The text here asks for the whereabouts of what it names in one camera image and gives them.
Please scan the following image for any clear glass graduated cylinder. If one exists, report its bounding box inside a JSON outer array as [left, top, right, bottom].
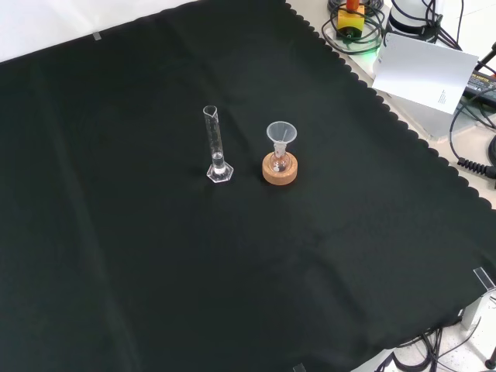
[[202, 105, 235, 184]]

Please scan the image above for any small round-bottom glass flask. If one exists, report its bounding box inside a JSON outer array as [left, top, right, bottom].
[[270, 149, 291, 174]]

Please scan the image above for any clear plastic funnel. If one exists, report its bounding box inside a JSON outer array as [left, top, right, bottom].
[[266, 121, 298, 157]]

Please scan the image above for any black cloth with scalloped edge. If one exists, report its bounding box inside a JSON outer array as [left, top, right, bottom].
[[0, 0, 496, 372]]

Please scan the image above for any yellow stop button box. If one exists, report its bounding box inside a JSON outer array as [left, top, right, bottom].
[[336, 0, 366, 41]]

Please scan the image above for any grey metal box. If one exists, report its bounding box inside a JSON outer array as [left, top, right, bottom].
[[374, 88, 478, 141]]

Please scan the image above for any pale white board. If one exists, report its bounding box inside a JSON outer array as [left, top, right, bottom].
[[371, 32, 480, 115]]

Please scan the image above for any black power adapter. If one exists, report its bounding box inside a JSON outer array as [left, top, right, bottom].
[[462, 71, 496, 102]]

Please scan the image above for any black tripod leg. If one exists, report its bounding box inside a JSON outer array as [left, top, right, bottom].
[[474, 40, 496, 72]]

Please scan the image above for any round cork ring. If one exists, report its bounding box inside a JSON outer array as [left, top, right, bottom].
[[262, 151, 300, 187]]

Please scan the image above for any black cable bundle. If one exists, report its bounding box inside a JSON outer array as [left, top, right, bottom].
[[321, 0, 390, 56], [374, 324, 496, 372]]

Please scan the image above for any grey metal bracket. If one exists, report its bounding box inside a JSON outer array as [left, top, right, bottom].
[[460, 289, 496, 331]]

